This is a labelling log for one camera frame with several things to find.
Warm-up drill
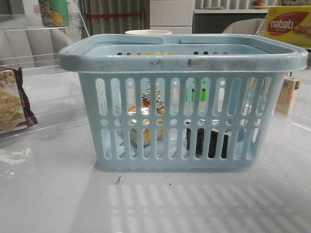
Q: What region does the yellow nabati wafer box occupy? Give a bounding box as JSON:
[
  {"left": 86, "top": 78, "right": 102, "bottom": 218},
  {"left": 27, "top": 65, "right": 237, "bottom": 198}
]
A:
[{"left": 264, "top": 5, "right": 311, "bottom": 48}]

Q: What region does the light blue plastic basket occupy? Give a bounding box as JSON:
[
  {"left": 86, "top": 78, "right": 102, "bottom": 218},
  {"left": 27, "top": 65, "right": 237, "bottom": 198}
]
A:
[{"left": 59, "top": 34, "right": 308, "bottom": 170}]

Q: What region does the dark tissue pack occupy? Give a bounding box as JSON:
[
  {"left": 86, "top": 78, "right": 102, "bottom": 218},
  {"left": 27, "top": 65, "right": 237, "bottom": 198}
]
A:
[{"left": 185, "top": 119, "right": 232, "bottom": 160}]

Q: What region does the white paper cup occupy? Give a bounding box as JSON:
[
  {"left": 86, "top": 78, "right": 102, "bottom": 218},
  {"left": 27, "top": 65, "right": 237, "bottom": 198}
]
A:
[{"left": 125, "top": 29, "right": 172, "bottom": 36}]

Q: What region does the green yellow cartoon package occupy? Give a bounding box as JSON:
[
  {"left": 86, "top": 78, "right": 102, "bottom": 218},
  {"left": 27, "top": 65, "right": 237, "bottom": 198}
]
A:
[{"left": 38, "top": 0, "right": 69, "bottom": 27}]

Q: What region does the white drawer cabinet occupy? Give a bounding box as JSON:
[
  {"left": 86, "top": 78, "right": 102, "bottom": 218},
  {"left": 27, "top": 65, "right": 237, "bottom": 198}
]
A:
[{"left": 150, "top": 0, "right": 195, "bottom": 34}]

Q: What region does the brown cracker snack bag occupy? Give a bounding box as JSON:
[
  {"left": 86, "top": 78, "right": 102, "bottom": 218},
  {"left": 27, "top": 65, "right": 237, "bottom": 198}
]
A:
[{"left": 0, "top": 68, "right": 38, "bottom": 135}]

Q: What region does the small beige carton box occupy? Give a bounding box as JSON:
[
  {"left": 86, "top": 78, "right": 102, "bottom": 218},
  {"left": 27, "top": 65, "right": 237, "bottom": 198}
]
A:
[{"left": 275, "top": 77, "right": 301, "bottom": 116}]

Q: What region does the right clear acrylic shelf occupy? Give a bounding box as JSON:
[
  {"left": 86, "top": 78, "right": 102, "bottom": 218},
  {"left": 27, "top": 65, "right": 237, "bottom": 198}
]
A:
[{"left": 256, "top": 0, "right": 311, "bottom": 130}]

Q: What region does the clear acrylic shelf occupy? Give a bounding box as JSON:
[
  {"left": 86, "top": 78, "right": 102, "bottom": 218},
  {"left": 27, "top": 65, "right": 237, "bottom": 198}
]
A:
[
  {"left": 0, "top": 12, "right": 88, "bottom": 139},
  {"left": 256, "top": 0, "right": 311, "bottom": 130}
]

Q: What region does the clear bagged bread package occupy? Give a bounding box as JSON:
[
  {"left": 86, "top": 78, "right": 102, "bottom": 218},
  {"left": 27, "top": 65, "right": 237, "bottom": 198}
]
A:
[{"left": 116, "top": 88, "right": 165, "bottom": 147}]

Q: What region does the left clear acrylic shelf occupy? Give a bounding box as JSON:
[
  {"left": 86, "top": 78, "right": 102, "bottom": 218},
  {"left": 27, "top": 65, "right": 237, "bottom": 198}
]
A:
[{"left": 0, "top": 12, "right": 88, "bottom": 139}]

